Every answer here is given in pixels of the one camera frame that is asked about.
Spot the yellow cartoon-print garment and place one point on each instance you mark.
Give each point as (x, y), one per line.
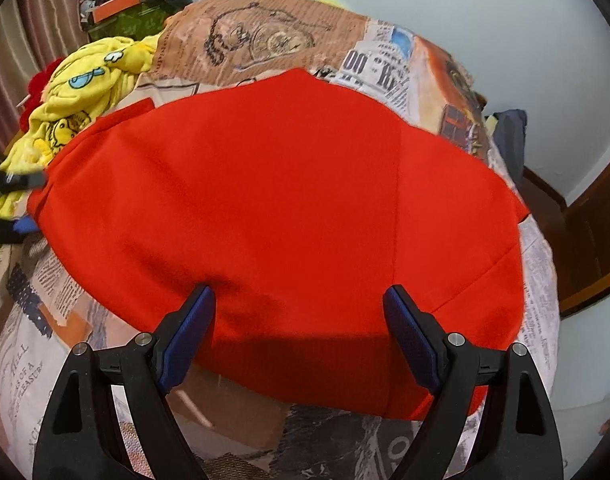
(85, 80)

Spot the printed newspaper-pattern bedspread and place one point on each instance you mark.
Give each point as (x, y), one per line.
(265, 35)

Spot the striped brown curtain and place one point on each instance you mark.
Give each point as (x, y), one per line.
(30, 20)

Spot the red garment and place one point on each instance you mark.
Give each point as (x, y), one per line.
(285, 200)

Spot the brown wooden door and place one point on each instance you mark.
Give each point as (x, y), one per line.
(595, 240)

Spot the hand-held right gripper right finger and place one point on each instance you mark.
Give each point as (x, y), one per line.
(416, 342)

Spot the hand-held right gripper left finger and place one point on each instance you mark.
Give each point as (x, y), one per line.
(187, 342)

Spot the red plush toy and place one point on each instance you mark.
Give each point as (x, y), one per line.
(40, 77)

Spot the orange box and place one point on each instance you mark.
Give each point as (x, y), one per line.
(116, 6)

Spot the blue-grey backpack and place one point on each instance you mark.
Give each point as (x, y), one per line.
(510, 140)

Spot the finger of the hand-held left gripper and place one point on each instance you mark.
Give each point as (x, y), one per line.
(10, 181)
(5, 230)

